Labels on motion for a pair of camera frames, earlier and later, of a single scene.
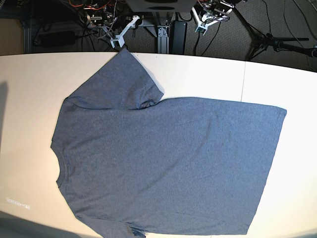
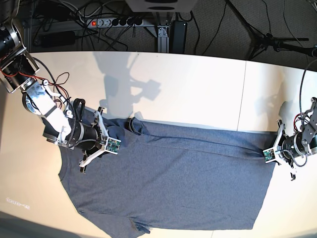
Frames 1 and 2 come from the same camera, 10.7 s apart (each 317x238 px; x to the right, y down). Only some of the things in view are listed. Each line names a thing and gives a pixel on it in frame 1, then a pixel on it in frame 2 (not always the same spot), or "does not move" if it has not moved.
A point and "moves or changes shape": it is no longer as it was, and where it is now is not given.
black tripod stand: [263, 40] does not move
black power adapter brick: [178, 37] does not move
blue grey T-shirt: [132, 161] moves or changes shape
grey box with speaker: [159, 6] does not move
